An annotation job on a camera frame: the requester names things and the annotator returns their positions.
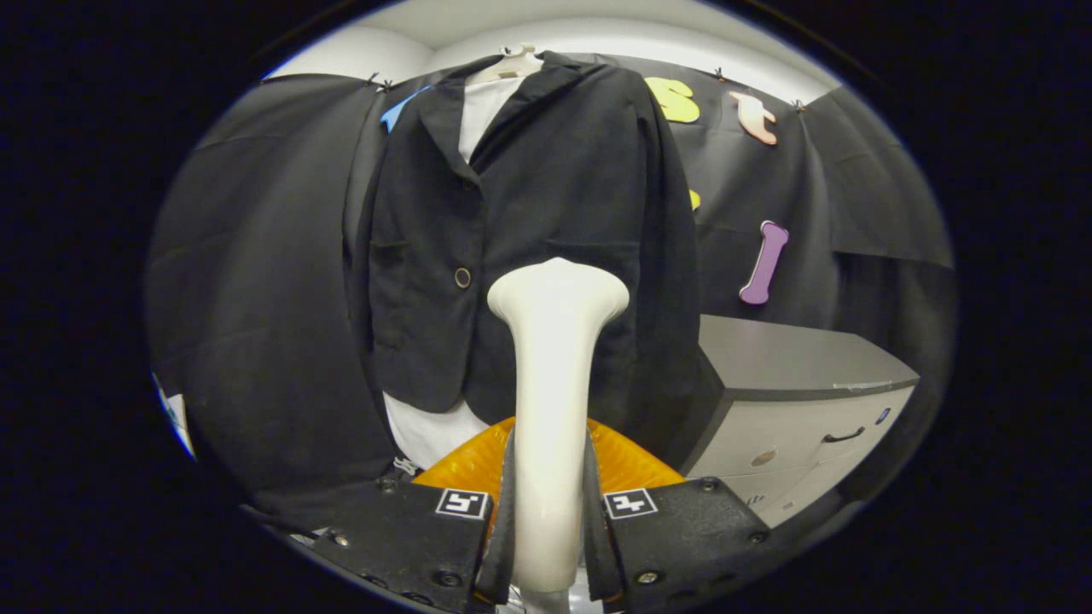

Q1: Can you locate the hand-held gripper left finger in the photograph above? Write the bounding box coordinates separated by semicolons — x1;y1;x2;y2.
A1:
309;416;515;613

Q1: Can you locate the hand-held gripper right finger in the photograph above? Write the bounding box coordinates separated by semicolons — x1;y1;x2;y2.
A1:
584;418;773;613

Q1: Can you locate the white garment steamer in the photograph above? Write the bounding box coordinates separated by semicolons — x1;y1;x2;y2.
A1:
487;258;630;614

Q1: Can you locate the black blazer jacket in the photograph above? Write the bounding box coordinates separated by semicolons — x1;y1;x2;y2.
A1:
346;51;705;453

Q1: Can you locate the white shirt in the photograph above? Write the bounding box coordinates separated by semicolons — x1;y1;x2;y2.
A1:
382;77;523;472

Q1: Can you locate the white clothes hanger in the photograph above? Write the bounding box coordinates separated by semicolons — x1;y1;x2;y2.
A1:
468;44;545;84

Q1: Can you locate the grey cabinet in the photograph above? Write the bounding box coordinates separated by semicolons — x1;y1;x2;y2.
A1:
682;314;921;530

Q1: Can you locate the white paper sheet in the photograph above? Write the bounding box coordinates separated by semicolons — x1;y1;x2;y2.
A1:
154;375;197;459

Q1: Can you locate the black backdrop cloth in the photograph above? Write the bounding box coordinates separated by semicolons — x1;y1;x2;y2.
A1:
145;53;956;521

